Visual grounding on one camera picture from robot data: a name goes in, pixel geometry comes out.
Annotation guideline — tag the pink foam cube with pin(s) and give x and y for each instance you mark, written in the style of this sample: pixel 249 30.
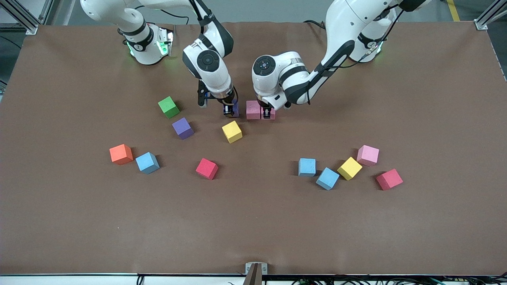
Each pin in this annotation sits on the pink foam cube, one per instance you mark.
pixel 253 110
pixel 274 113
pixel 367 155

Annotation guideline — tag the purple foam cube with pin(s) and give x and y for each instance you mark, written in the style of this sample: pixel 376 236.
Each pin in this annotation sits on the purple foam cube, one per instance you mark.
pixel 182 128
pixel 237 111

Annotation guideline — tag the yellow foam cube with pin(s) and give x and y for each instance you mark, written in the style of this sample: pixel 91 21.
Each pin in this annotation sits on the yellow foam cube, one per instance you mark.
pixel 349 168
pixel 232 132

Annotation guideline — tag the blue foam cube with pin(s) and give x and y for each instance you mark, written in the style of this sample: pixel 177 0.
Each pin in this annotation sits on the blue foam cube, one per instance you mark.
pixel 327 178
pixel 147 163
pixel 307 167

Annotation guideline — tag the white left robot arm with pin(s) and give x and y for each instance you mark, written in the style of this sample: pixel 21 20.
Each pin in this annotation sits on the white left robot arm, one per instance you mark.
pixel 348 19

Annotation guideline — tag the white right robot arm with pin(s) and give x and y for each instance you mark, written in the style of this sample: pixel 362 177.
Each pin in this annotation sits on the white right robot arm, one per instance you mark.
pixel 218 81

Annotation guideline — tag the green foam cube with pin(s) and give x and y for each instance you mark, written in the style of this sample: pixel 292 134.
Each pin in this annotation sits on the green foam cube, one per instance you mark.
pixel 168 107

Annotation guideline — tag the red foam cube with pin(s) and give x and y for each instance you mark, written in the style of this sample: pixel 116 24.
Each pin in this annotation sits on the red foam cube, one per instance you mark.
pixel 389 179
pixel 206 169

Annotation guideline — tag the metal connector box green light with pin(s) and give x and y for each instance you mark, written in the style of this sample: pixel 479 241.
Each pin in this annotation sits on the metal connector box green light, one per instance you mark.
pixel 165 41

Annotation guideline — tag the brown table mat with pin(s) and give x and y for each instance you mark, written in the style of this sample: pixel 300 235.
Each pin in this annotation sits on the brown table mat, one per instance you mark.
pixel 253 221

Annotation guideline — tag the orange foam cube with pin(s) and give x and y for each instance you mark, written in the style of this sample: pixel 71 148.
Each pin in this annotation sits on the orange foam cube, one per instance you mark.
pixel 121 154

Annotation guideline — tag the grey metal camera bracket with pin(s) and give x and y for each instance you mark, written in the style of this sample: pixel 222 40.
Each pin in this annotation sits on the grey metal camera bracket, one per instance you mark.
pixel 255 273

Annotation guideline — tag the aluminium frame profile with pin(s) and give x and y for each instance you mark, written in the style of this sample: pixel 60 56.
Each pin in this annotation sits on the aluminium frame profile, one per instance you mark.
pixel 31 27
pixel 481 24

